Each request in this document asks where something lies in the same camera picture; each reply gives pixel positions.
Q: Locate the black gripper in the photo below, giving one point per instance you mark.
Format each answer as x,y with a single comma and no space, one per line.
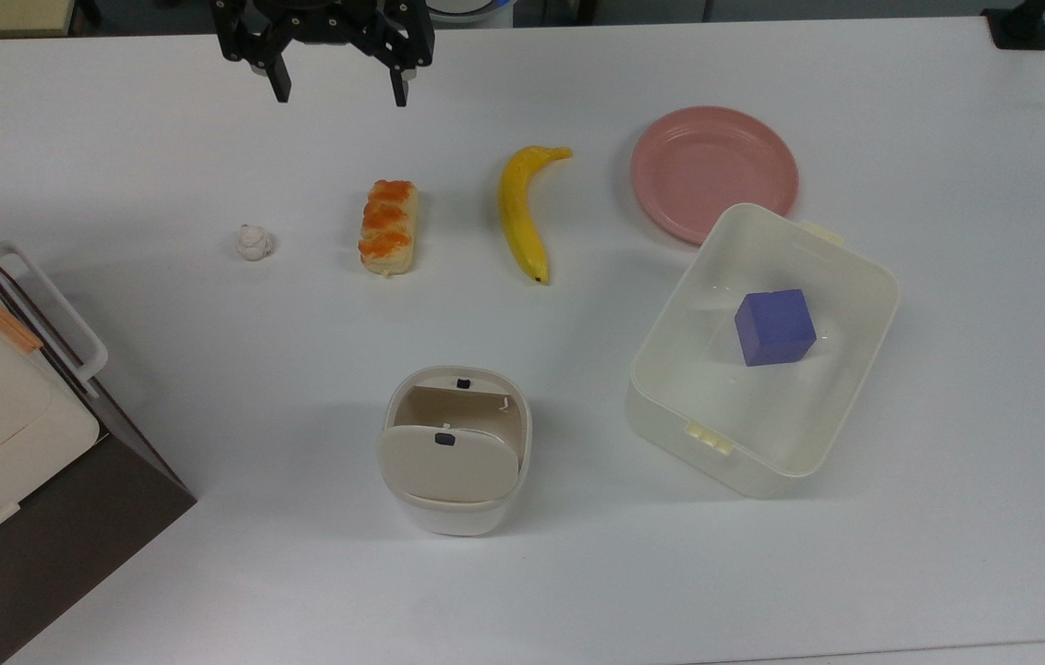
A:
328,26

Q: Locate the cream swing-lid trash bin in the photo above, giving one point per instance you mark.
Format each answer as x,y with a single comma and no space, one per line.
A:
448,466

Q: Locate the bread with orange topping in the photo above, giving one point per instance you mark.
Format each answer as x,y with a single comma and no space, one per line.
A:
387,228

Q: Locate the blue and white round object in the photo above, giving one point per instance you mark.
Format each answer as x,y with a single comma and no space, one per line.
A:
476,11

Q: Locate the yellow banana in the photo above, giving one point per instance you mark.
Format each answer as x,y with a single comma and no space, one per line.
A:
518,211

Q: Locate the pink plate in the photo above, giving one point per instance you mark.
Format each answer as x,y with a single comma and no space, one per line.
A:
702,166

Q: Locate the translucent plastic storage container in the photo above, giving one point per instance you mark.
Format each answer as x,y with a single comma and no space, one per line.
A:
698,406

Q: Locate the purple cube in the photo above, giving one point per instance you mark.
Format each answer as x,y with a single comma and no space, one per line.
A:
773,328

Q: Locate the dark brown drawer box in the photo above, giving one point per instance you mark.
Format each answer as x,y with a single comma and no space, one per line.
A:
51,545

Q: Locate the black table clamp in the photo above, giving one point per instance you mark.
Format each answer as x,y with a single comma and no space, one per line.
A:
1021,26

